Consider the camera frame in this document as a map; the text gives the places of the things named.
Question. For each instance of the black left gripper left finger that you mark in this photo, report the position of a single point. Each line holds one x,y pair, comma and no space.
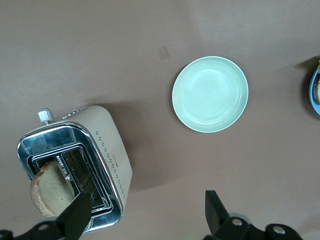
72,220

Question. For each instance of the mint green round plate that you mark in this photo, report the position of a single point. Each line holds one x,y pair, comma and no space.
210,93

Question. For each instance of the beige and chrome toaster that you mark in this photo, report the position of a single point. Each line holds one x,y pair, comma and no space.
110,140

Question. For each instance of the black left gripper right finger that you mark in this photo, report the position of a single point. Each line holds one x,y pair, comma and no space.
220,225

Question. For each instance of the green lettuce leaf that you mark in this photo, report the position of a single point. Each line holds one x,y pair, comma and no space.
318,65

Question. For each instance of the blue round plate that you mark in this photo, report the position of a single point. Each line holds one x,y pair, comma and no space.
313,100

